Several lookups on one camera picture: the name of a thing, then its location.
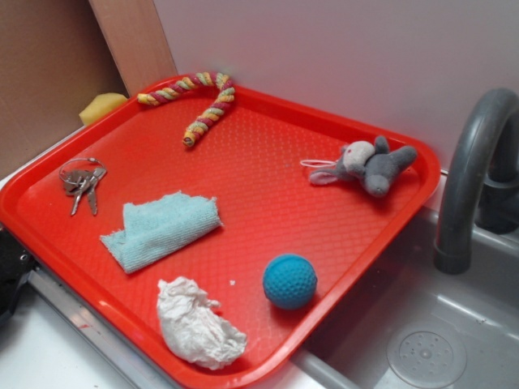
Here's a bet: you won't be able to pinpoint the red plastic tray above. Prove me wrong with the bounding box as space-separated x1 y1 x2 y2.
1 87 440 388

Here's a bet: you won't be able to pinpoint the gray plush donkey toy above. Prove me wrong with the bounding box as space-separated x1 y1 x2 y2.
300 135 418 198

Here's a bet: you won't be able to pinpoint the light wooden board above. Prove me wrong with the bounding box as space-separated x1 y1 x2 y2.
90 0 178 96

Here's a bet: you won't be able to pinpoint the brown cardboard panel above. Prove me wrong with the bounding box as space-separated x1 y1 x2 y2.
1 1 126 177

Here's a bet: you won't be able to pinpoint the crumpled white paper tissue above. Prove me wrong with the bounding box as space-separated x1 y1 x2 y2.
157 276 247 370

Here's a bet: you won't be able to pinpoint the multicolor twisted rope toy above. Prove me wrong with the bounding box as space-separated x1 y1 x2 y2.
136 71 236 147

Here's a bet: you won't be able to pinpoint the yellow sponge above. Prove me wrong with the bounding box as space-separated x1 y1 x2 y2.
79 92 127 126

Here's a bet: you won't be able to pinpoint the blue dimpled rubber ball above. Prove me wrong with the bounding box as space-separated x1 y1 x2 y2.
263 254 318 310

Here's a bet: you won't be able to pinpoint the black robot gripper part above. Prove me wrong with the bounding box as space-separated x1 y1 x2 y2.
1 226 35 327

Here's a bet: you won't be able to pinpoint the gray plastic sink basin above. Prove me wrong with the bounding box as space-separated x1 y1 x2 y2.
292 210 518 388

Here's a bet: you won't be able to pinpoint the light blue microfiber cloth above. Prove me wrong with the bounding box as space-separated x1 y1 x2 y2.
100 191 222 274

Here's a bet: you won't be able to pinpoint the silver keys on ring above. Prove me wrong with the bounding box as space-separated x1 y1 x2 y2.
58 157 108 216

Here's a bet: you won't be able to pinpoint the gray plastic faucet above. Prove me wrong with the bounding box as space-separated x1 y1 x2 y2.
434 88 518 275

